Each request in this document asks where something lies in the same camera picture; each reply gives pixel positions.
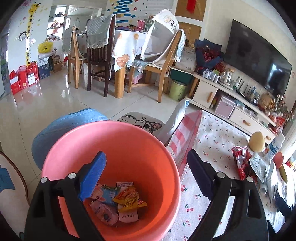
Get pink plastic trash bucket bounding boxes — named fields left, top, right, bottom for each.
left=42, top=120, right=181, bottom=240

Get white electric kettle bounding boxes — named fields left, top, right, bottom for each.
left=218, top=68, right=234, bottom=86

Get dark wooden chair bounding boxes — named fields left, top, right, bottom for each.
left=86, top=14, right=116, bottom=97

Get black flat television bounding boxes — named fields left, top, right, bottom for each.
left=224, top=20, right=292, bottom=96

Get red flower bouquet blue wrap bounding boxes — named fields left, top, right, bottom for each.
left=194, top=39, right=224, bottom=69

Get green waste bin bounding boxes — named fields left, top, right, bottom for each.
left=169, top=80, right=187, bottom=101

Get light wooden chair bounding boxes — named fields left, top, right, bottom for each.
left=68, top=25, right=87, bottom=89
left=127, top=29, right=186, bottom=103

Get light wooden chair left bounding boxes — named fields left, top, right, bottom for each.
left=68, top=25, right=87, bottom=89

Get red snack wrapper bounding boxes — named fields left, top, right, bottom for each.
left=231, top=146, right=257, bottom=183

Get dining table with orange cloth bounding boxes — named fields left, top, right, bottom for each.
left=112, top=30, right=147, bottom=98

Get white tv cabinet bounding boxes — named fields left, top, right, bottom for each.
left=186, top=73, right=276, bottom=144

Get white milk carton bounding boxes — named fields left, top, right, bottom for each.
left=264, top=133, right=285, bottom=161

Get pink storage box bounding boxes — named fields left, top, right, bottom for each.
left=214, top=96, right=236, bottom=118

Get cat print seat cushion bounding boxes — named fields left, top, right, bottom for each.
left=118, top=111, right=165, bottom=135

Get white plastic bag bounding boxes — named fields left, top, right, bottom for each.
left=249, top=153, right=278, bottom=201

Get yellow shopping bag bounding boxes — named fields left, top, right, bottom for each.
left=38, top=39, right=53, bottom=54

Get yellow snack packet in bucket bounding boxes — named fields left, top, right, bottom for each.
left=112, top=186, right=147, bottom=212

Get pink checkered cloth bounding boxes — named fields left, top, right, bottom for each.
left=166, top=110, right=203, bottom=177

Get light wooden chair right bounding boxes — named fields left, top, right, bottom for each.
left=127, top=29, right=186, bottom=103

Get yellow banana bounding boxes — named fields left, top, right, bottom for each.
left=279, top=165, right=288, bottom=183

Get red gift bags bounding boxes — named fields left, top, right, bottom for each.
left=9, top=61, right=39, bottom=95

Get red apple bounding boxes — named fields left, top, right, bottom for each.
left=273, top=152, right=284, bottom=169

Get yellow round pear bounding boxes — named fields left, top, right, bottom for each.
left=248, top=132, right=265, bottom=153

